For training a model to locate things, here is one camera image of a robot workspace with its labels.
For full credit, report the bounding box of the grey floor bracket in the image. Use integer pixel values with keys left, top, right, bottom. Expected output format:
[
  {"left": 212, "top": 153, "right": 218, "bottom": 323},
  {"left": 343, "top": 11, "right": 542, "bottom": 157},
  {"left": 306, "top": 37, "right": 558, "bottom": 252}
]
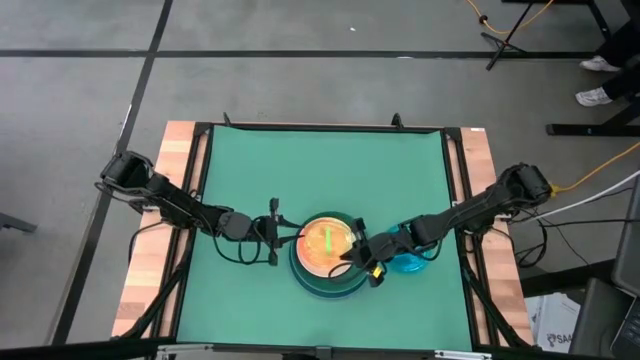
[{"left": 0, "top": 211, "right": 39, "bottom": 235}]

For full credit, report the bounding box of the large blue plastic plate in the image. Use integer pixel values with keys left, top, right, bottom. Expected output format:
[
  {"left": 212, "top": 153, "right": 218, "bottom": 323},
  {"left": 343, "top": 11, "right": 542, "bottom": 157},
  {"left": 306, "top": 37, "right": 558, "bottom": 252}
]
[{"left": 288, "top": 212, "right": 371, "bottom": 300}]

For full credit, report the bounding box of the black stand base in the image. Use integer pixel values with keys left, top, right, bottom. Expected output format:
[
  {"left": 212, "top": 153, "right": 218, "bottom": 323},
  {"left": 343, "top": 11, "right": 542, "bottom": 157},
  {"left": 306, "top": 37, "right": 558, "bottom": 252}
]
[{"left": 544, "top": 92, "right": 640, "bottom": 138}]

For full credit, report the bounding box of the black cable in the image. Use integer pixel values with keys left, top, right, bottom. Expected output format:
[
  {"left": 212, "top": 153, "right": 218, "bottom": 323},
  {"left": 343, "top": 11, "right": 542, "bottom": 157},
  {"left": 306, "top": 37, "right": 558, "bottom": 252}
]
[{"left": 512, "top": 187, "right": 640, "bottom": 269}]

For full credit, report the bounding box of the teal bowl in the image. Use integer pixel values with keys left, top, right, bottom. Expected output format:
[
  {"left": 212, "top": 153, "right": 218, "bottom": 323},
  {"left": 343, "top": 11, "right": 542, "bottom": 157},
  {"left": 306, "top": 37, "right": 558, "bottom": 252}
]
[{"left": 290, "top": 211, "right": 370, "bottom": 296}]

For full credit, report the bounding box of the cyan translucent plastic plate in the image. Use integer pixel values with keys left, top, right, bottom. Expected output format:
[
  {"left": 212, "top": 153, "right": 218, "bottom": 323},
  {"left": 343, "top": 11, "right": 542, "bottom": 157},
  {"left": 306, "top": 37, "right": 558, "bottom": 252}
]
[{"left": 384, "top": 223, "right": 434, "bottom": 275}]

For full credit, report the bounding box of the grey laptop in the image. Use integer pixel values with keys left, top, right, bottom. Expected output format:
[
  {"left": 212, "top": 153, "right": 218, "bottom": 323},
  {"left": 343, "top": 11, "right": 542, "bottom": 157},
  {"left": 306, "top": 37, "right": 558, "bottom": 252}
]
[{"left": 610, "top": 174, "right": 640, "bottom": 300}]

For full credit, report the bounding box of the black tripod stand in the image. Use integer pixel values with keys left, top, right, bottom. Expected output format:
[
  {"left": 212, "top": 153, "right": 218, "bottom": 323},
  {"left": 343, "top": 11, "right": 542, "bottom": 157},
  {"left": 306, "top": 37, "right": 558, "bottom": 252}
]
[{"left": 479, "top": 0, "right": 557, "bottom": 72}]

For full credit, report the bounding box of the wooden table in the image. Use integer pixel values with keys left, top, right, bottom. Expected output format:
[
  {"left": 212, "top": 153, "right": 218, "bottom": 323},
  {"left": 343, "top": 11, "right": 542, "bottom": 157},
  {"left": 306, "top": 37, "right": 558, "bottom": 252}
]
[{"left": 110, "top": 119, "right": 536, "bottom": 351}]

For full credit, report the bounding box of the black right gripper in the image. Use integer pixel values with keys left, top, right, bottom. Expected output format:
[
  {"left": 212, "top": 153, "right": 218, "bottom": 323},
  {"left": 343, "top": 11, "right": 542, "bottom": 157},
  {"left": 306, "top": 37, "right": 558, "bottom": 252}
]
[{"left": 339, "top": 217, "right": 401, "bottom": 288}]

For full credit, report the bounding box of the white shoe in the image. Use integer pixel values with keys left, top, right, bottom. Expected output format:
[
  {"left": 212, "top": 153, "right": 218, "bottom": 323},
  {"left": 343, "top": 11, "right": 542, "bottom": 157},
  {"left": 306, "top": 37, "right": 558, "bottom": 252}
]
[
  {"left": 574, "top": 87, "right": 614, "bottom": 108},
  {"left": 578, "top": 55, "right": 622, "bottom": 73}
]

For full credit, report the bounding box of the white printed box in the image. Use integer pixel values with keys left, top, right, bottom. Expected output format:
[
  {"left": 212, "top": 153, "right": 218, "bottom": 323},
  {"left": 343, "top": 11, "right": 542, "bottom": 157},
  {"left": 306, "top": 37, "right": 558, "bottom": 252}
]
[{"left": 524, "top": 293, "right": 582, "bottom": 354}]

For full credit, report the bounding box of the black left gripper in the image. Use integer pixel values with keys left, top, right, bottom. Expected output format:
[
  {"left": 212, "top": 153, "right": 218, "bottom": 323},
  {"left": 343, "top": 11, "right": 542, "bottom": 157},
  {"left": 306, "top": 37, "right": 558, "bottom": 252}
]
[{"left": 251, "top": 197, "right": 307, "bottom": 267}]

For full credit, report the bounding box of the black table frame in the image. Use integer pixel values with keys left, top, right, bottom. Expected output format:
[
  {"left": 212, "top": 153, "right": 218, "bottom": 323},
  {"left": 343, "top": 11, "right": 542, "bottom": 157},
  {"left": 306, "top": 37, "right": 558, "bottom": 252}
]
[{"left": 117, "top": 119, "right": 534, "bottom": 351}]

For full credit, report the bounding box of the orange translucent plastic plate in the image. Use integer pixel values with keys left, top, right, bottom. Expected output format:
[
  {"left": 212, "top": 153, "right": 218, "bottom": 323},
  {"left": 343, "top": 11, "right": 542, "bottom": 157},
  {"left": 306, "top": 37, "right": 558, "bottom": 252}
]
[{"left": 299, "top": 217, "right": 356, "bottom": 270}]

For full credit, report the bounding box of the person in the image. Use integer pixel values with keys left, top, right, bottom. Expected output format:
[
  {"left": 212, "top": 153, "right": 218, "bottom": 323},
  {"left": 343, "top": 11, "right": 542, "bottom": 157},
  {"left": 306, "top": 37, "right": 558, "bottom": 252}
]
[{"left": 594, "top": 0, "right": 640, "bottom": 101}]

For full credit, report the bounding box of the black crossbar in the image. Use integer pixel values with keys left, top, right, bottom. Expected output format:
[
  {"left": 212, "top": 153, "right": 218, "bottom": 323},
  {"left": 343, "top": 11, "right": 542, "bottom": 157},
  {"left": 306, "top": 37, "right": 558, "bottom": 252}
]
[{"left": 0, "top": 337, "right": 640, "bottom": 360}]

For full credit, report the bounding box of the white cable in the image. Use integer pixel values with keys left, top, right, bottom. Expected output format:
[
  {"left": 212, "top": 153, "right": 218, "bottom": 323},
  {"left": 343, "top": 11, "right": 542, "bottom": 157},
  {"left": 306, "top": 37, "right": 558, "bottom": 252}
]
[{"left": 519, "top": 169, "right": 640, "bottom": 222}]

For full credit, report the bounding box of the yellow cable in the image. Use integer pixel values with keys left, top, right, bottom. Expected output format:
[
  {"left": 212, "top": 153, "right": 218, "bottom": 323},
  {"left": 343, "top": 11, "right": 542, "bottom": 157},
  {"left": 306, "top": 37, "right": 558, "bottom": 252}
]
[
  {"left": 548, "top": 141, "right": 640, "bottom": 196},
  {"left": 464, "top": 0, "right": 556, "bottom": 36}
]

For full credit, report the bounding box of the green table mat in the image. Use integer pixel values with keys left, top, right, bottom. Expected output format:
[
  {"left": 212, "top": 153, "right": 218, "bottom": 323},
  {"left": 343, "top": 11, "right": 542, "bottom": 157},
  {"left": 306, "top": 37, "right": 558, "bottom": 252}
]
[{"left": 175, "top": 124, "right": 474, "bottom": 352}]

